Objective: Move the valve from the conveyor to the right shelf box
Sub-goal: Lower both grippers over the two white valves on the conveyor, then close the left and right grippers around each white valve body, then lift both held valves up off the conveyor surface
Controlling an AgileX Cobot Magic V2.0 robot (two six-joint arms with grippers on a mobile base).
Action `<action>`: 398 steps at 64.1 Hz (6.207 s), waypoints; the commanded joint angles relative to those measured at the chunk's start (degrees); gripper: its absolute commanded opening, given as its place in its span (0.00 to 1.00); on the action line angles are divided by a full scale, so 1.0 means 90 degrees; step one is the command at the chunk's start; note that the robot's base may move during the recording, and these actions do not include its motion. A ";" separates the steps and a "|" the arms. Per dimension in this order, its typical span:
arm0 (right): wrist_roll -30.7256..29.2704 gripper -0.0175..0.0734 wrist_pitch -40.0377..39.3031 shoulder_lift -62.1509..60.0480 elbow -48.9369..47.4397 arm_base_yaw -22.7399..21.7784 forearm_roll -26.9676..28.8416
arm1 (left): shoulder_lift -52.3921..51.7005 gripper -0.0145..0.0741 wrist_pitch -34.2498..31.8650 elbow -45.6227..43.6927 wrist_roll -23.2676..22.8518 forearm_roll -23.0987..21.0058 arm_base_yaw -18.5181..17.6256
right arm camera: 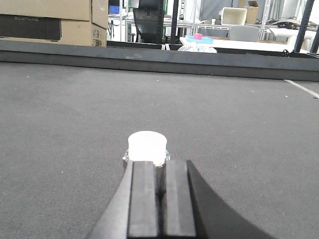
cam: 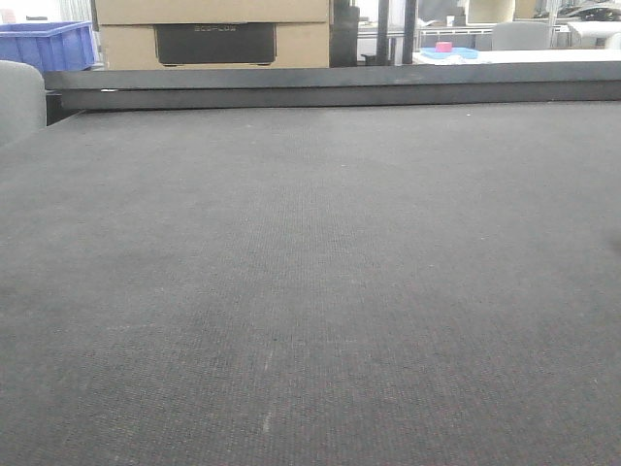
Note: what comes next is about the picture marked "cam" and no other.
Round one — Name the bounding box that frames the white table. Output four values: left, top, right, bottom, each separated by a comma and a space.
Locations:
412, 49, 620, 65

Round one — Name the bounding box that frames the upper cardboard box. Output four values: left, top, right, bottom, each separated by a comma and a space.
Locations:
95, 0, 330, 25

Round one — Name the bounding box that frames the blue plastic crate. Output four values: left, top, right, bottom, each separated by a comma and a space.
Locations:
1, 21, 96, 73

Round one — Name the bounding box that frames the grey chair back left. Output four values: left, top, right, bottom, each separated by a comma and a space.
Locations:
1, 60, 47, 146

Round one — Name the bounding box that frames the black vertical post left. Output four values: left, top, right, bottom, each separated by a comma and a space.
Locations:
376, 0, 390, 66

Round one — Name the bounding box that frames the grey office chair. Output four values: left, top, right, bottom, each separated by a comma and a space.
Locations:
491, 21, 551, 51

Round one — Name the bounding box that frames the lower cardboard box black print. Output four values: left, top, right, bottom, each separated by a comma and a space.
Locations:
100, 23, 329, 71

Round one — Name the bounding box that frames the dark grey conveyor belt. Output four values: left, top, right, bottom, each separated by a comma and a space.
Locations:
1, 102, 620, 465

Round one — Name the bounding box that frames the pink round object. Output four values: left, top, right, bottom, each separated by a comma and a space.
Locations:
435, 41, 453, 53

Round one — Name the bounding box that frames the black conveyor side rail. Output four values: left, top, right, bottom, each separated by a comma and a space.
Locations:
44, 61, 620, 111

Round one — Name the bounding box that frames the black vertical post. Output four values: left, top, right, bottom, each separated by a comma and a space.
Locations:
376, 0, 390, 66
402, 0, 418, 65

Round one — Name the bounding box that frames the light blue tray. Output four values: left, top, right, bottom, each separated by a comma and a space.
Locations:
420, 47, 479, 60

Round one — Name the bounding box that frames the black vertical post right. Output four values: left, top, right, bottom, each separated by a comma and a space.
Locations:
402, 0, 418, 65

